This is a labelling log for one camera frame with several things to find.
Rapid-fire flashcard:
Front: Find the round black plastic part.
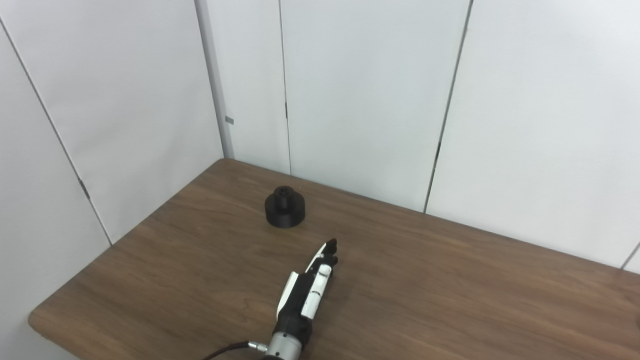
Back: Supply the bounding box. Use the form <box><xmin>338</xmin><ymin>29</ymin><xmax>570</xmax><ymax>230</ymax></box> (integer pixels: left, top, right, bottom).
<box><xmin>265</xmin><ymin>186</ymin><xmax>307</xmax><ymax>229</ymax></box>

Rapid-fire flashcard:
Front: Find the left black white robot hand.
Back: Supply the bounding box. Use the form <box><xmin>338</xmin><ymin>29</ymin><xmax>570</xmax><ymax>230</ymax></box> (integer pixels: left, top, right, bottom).
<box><xmin>274</xmin><ymin>238</ymin><xmax>339</xmax><ymax>346</ymax></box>

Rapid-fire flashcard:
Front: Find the grey wall corner post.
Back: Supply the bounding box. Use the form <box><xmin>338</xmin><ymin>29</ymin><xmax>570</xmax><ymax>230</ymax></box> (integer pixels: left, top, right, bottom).
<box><xmin>194</xmin><ymin>0</ymin><xmax>236</xmax><ymax>161</ymax></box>

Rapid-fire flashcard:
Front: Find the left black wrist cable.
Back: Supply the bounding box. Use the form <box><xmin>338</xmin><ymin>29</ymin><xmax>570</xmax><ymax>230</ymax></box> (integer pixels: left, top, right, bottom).
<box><xmin>202</xmin><ymin>341</ymin><xmax>269</xmax><ymax>360</ymax></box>

